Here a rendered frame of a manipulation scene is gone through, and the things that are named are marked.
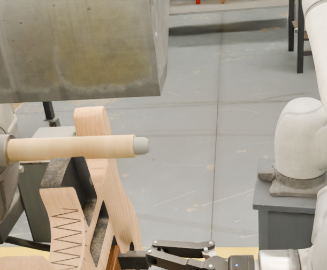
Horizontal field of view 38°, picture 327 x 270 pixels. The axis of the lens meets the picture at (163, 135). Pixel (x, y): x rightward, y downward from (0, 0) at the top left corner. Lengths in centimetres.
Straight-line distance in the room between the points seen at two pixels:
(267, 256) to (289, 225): 84
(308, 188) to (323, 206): 94
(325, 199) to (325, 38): 38
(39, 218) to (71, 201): 45
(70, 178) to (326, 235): 31
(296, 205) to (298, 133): 22
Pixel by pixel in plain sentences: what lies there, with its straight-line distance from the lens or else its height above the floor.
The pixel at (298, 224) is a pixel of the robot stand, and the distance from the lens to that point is 152.
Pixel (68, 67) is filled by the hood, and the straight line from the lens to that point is 46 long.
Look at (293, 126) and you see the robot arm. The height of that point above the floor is 93.
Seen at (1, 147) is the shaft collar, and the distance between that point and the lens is 70.
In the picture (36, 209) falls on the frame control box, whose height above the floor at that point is 101.
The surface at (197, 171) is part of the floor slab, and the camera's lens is 298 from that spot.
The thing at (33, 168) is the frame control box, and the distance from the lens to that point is 97.
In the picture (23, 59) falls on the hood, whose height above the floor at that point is 143.
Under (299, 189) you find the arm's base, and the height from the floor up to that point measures 72.
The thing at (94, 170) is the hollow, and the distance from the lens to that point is 72.
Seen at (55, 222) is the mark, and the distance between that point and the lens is 62.
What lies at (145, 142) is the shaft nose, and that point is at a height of 126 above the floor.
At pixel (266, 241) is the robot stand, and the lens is 158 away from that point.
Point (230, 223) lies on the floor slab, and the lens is 255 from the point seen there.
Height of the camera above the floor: 156
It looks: 27 degrees down
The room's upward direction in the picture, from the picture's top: 7 degrees counter-clockwise
